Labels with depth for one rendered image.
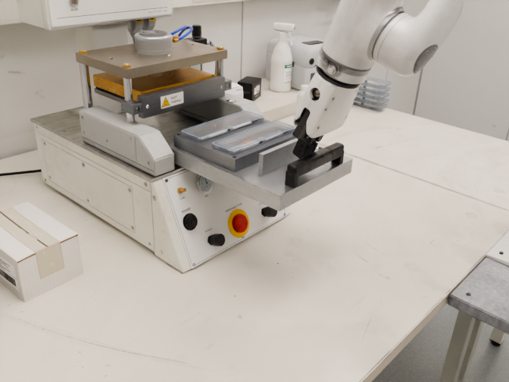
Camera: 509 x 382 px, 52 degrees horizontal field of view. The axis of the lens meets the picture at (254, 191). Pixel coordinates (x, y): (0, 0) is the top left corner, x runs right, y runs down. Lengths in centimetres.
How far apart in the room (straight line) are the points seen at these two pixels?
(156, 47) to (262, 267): 50
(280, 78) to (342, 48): 121
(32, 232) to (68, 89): 72
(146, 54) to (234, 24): 95
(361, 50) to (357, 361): 48
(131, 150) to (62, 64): 67
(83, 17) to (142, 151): 36
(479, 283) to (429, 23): 56
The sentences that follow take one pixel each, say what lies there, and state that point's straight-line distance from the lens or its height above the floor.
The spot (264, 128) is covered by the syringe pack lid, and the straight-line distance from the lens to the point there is 103.
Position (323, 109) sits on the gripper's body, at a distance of 82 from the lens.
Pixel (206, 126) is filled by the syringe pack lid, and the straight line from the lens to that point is 103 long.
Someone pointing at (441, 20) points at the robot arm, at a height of 126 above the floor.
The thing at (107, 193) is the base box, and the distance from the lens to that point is 115.
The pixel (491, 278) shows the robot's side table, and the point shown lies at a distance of 115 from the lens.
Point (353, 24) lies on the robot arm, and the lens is 78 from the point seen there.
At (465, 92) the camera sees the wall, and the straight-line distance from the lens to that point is 343.
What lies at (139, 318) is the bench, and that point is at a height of 75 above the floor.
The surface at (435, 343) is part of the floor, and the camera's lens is 212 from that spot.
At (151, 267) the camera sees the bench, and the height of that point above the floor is 75.
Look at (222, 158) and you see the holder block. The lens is 93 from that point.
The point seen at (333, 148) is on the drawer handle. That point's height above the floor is 101.
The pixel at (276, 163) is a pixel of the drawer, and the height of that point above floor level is 98.
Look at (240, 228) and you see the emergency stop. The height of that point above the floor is 79.
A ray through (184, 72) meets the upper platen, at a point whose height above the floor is 106.
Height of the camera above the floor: 136
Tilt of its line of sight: 27 degrees down
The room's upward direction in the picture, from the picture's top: 2 degrees clockwise
